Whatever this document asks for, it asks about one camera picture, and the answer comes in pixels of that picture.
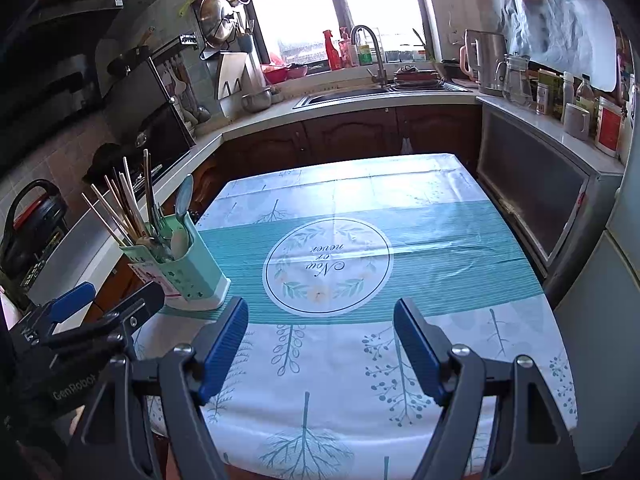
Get white kitchen countertop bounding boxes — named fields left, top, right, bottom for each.
left=20, top=80, right=626, bottom=311

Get green box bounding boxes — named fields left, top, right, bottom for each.
left=536, top=70, right=565, bottom=117

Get dark glass-door oven cabinet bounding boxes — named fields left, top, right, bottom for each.
left=475, top=102, right=626, bottom=303

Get white ceramic spoon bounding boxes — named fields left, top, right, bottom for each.
left=170, top=227, right=191, bottom=257

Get white mug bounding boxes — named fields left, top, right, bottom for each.
left=564, top=102, right=592, bottom=141

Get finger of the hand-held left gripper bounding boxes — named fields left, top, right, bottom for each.
left=9, top=281, right=97, bottom=345
left=36, top=281, right=166, bottom=358

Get translucent plastic sheet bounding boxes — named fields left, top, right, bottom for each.
left=492, top=0, right=618, bottom=93

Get red plastic basin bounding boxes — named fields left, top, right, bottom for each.
left=260, top=62, right=308, bottom=85

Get steel kettle pink handle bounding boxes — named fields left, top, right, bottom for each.
left=459, top=29, right=508, bottom=97

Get glass pitcher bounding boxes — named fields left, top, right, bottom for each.
left=500, top=54, right=533, bottom=107

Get steel bowl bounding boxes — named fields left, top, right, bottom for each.
left=241, top=87, right=273, bottom=113

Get red spray bottle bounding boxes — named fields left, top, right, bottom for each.
left=324, top=30, right=342, bottom=70

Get red cooking pot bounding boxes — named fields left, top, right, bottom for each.
left=392, top=66, right=443, bottom=88

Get green utensil holder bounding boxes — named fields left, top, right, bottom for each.
left=120, top=212, right=232, bottom=311

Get black electric pressure cooker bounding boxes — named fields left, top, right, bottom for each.
left=0, top=179, right=70, bottom=291

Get bunch of assorted chopsticks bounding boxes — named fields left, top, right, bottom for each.
left=81, top=149, right=166, bottom=251

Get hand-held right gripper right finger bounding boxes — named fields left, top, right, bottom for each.
left=392, top=296, right=584, bottom=480

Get kitchen window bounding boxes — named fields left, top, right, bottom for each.
left=240, top=0, right=436, bottom=61

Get white plastic bottle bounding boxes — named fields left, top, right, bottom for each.
left=560, top=71, right=577, bottom=122

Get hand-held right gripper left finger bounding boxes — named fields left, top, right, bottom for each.
left=61, top=296, right=250, bottom=480

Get steel sink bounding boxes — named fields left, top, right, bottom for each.
left=292, top=85, right=396, bottom=111

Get grey stove splash guard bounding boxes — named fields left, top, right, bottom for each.
left=95, top=35, right=197, bottom=161

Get leaf-print teal tablecloth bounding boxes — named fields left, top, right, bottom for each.
left=132, top=152, right=578, bottom=478

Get brown glass bottle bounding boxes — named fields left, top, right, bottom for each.
left=575, top=74, right=597, bottom=111

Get large steel spoon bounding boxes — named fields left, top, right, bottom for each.
left=174, top=174, right=196, bottom=221

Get steel faucet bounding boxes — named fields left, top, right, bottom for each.
left=350, top=25, right=388, bottom=86

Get wooden cutting board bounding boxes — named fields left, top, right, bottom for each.
left=215, top=50, right=266, bottom=103

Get hanging ladles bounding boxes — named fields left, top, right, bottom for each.
left=167, top=60, right=211, bottom=126

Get black range hood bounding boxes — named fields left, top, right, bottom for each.
left=0, top=0, right=166, bottom=111

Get grey refrigerator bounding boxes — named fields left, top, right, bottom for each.
left=552, top=175, right=640, bottom=473

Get black frying pan wooden handle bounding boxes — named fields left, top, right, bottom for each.
left=106, top=30, right=153, bottom=77

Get steel knife rack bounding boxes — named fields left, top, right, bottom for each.
left=150, top=32, right=198, bottom=58

